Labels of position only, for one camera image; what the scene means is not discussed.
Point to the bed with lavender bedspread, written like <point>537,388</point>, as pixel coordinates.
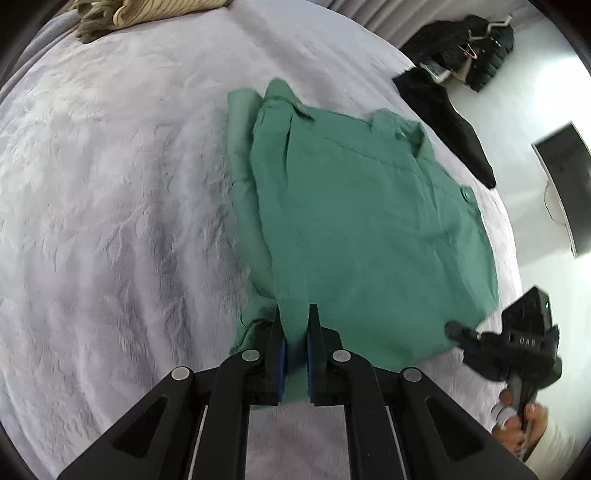
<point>115,184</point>

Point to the black folded garment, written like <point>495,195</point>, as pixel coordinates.
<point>461,129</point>

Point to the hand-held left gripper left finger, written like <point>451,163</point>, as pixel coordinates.
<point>280,369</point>

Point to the white clothes hanger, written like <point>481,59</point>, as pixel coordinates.
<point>501,21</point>

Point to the grey curtain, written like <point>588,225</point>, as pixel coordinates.
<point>392,18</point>

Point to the person's right forearm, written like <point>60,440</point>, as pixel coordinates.
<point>554,452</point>

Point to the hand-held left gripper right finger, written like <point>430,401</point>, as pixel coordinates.
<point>313,369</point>

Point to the green work jacket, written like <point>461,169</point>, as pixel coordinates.
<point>360,221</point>

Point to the hanging black puffer jacket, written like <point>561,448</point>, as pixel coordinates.
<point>494,50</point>

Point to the beige striped garment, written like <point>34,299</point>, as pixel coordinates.
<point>175,7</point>

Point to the dark flat monitor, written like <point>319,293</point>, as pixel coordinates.
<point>568,166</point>

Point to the person's right hand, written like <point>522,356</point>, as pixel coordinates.
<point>505,436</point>

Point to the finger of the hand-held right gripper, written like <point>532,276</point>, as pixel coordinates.
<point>459,334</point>

